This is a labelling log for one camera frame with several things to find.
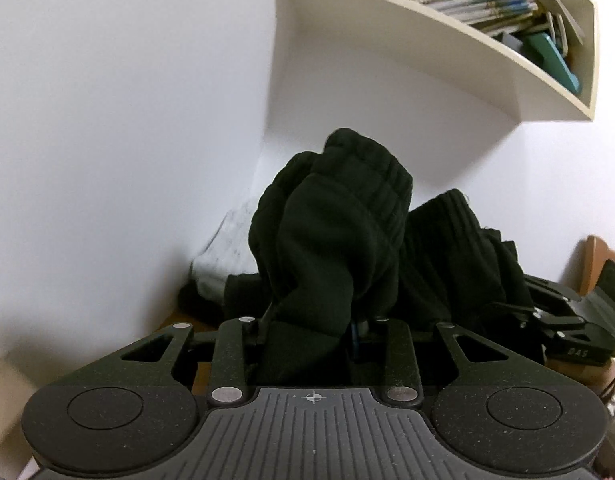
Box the dark green pants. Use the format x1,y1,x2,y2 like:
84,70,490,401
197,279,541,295
222,127,545,387

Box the white wall shelf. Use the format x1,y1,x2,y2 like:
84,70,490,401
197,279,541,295
276,0,600,122

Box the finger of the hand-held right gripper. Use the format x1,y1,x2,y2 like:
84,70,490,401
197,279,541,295
524,275,584,304
491,301,591,344

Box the white fluffy cloth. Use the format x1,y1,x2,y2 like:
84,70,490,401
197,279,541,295
189,199,269,307

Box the wooden furniture piece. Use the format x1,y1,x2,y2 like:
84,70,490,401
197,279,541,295
571,234,615,302

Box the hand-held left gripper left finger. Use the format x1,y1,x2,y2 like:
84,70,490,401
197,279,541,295
98,317,262,407

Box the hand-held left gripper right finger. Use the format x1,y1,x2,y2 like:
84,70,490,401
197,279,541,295
350,317,533,405

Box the teal plastic case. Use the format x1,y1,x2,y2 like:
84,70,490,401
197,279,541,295
519,29,581,94

